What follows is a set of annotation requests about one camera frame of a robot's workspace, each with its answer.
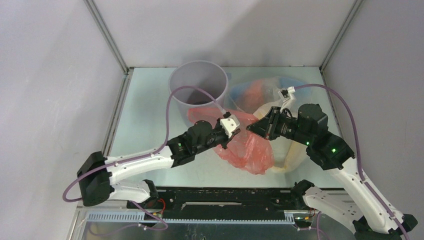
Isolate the grey plastic trash bin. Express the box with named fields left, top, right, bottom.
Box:
left=168, top=60, right=229, bottom=126

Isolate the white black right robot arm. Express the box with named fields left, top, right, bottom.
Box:
left=247, top=103, right=418, bottom=240

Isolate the white translucent bag of bags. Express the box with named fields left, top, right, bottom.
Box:
left=228, top=76, right=306, bottom=114

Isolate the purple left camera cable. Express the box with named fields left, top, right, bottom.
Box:
left=62, top=86, right=229, bottom=232

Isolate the red translucent trash bag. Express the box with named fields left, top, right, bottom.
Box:
left=187, top=105, right=276, bottom=176

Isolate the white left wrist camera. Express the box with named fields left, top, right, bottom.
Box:
left=219, top=111, right=241, bottom=139

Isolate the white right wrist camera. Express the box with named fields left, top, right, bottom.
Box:
left=277, top=86, right=296, bottom=113

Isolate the left aluminium frame post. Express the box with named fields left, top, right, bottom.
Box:
left=83, top=0, right=130, bottom=75

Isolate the yellow translucent trash bag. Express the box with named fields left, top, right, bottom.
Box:
left=253, top=100, right=307, bottom=174

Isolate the right aluminium frame post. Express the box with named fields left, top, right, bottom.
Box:
left=319, top=0, right=365, bottom=73

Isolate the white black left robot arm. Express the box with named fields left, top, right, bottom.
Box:
left=77, top=115, right=240, bottom=208

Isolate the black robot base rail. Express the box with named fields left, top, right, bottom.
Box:
left=141, top=187, right=319, bottom=222

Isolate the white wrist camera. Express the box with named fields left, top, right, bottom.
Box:
left=219, top=111, right=241, bottom=139
left=277, top=86, right=296, bottom=113

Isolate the aluminium frame post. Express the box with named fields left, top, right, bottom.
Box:
left=319, top=0, right=365, bottom=73
left=83, top=0, right=130, bottom=75

